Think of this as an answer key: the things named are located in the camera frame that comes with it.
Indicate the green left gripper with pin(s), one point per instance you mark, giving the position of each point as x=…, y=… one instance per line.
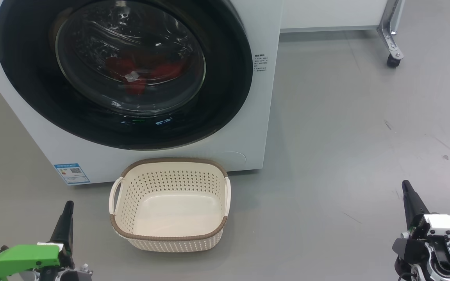
x=22, y=257

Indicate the black round glass washer door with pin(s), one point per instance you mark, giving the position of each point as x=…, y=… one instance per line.
x=25, y=78

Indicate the red garment with white tag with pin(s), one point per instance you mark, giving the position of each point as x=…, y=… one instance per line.
x=117, y=68

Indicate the cream perforated basket brown rim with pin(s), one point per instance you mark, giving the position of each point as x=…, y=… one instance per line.
x=170, y=210

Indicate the white front-load washing machine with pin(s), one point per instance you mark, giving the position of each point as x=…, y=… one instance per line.
x=248, y=136

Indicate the blue energy label sticker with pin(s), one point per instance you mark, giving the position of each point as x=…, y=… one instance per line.
x=72, y=173

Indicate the round white filter cover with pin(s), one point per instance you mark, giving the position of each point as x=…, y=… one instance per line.
x=234, y=160

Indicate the small printed text label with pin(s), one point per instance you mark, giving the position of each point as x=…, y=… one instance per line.
x=261, y=63

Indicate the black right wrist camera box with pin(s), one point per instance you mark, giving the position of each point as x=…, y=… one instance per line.
x=408, y=248

